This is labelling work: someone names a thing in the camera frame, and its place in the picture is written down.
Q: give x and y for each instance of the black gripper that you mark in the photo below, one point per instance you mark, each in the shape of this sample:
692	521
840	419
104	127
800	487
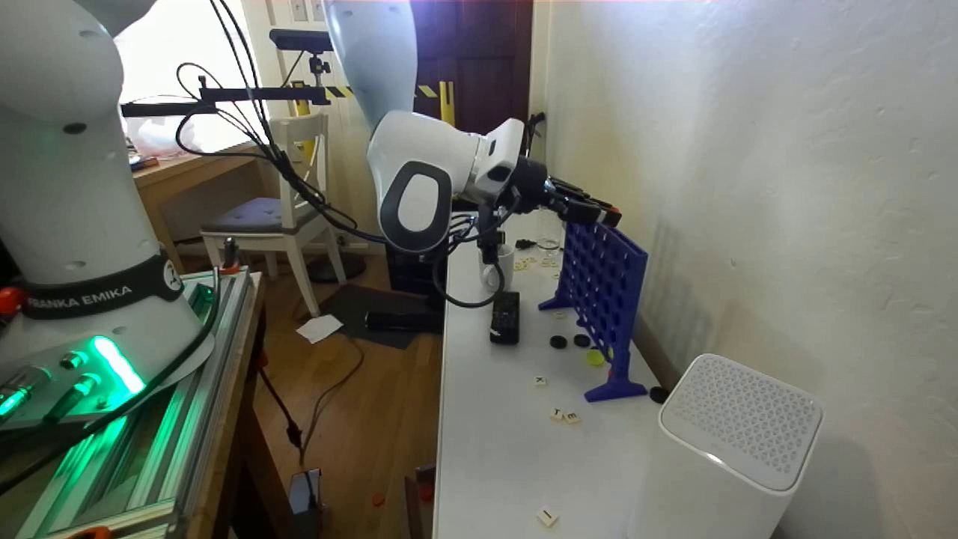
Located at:
532	187

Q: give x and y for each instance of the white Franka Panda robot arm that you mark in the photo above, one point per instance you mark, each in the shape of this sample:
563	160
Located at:
60	181

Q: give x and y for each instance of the blue connect four gameboard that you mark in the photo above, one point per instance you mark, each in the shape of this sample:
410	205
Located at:
604	288

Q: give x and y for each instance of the black game chip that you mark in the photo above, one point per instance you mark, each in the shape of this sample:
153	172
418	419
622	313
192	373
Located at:
557	343
583	340

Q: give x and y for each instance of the yellow game chip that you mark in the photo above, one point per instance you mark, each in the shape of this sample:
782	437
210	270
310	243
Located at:
598	358

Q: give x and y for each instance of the black remote control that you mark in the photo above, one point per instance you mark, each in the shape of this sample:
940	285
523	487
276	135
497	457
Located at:
505	317

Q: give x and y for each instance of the small wooden letter tile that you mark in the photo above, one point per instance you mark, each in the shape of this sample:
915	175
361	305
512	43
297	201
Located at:
557	412
574	416
545	515
541	379

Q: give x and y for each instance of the dark wooden door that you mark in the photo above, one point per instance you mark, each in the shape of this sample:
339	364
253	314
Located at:
479	61

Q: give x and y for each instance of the white side table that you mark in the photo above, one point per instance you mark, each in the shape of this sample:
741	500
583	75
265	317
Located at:
479	437

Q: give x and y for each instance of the white router box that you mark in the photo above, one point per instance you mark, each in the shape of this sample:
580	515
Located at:
729	451

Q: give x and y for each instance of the white wooden chair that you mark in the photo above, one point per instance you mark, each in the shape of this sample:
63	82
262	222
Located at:
301	151

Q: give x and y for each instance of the white paper sheet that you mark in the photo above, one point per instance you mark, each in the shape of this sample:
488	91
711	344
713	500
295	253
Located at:
319	331

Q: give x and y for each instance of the purple seat cushion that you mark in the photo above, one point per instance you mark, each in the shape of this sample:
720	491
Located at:
256	214

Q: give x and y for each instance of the red black clamp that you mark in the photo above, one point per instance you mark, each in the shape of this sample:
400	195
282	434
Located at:
231	258

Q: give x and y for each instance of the brown wooden desk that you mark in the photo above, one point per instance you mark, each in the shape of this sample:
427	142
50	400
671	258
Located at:
189	184

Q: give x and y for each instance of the grey power adapter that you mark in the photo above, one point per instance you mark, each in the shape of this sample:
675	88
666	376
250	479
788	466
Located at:
303	494

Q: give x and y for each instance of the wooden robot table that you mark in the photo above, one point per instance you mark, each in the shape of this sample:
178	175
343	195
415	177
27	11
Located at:
226	469

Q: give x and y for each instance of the aluminium mounting rails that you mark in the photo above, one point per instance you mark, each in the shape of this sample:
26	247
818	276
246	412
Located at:
150	460

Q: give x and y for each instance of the black stereo camera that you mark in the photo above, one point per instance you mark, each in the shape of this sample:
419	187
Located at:
301	39

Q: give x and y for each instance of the black camera stand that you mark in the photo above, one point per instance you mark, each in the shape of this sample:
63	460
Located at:
226	93

